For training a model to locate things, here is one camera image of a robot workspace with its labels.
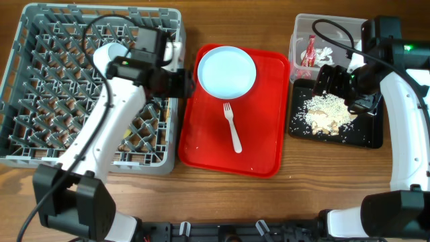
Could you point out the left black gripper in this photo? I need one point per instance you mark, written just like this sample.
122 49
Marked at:
185 86

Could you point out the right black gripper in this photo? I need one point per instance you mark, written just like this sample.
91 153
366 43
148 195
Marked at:
365 105

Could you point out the white tissue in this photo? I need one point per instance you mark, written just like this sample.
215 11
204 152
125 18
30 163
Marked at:
323 57

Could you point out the red snack wrapper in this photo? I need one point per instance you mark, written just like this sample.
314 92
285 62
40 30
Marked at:
308 59

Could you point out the yellow plastic cup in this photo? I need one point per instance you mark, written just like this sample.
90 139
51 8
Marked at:
127 133

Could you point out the large light blue plate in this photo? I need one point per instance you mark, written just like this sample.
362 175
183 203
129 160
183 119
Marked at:
226 72

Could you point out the white plastic fork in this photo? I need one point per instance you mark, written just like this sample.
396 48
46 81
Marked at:
228 113

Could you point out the light blue bowl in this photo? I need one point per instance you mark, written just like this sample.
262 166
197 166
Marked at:
107 53

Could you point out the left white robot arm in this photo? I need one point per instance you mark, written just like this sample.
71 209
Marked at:
71 196

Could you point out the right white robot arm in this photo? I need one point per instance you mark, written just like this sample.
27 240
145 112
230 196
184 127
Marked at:
398 69

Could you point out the rice and peanut waste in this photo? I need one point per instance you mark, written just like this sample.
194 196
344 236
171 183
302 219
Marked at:
324 114

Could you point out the black food waste tray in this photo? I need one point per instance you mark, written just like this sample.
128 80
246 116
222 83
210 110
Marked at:
365 131

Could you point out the clear plastic waste bin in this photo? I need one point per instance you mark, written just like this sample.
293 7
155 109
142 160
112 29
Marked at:
300 38

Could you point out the grey plastic dishwasher rack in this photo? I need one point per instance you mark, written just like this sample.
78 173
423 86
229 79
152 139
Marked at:
49 88

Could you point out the red plastic tray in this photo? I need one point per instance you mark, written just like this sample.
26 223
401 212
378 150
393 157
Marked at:
259 117

